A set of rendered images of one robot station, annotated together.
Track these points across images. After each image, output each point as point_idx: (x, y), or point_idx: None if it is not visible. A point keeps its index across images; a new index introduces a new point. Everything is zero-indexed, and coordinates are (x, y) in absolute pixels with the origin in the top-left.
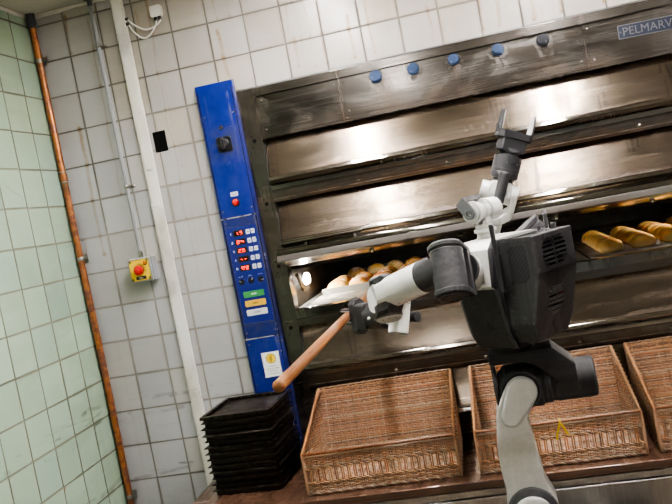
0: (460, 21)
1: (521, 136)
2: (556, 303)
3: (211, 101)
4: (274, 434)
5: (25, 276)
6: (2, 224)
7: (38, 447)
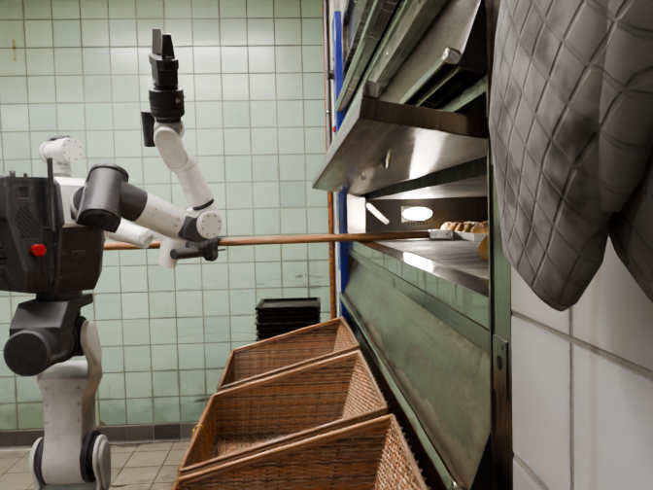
0: None
1: (154, 62)
2: (42, 263)
3: (332, 35)
4: (262, 331)
5: (258, 173)
6: (245, 137)
7: (237, 282)
